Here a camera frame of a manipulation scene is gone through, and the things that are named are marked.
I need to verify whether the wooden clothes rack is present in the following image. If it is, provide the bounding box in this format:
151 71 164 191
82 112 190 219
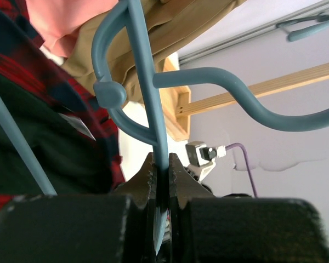
154 63 329 141

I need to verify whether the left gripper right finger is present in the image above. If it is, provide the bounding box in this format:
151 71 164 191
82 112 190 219
168 153 215 210

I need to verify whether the pink skirt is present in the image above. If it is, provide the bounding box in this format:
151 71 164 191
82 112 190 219
26 0 118 58

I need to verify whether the blue hanger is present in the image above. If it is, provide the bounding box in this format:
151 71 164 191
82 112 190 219
0 0 329 255
275 12 329 42

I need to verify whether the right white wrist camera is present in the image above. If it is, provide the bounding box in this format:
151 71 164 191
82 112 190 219
185 141 226 182

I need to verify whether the tan skirt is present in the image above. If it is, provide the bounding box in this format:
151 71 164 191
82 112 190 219
62 1 242 108

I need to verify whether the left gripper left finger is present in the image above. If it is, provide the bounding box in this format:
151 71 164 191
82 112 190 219
109 152 157 211

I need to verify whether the red navy plaid skirt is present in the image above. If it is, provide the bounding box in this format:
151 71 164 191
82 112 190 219
0 1 125 194

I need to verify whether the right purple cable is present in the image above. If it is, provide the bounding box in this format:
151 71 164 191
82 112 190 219
224 142 259 198

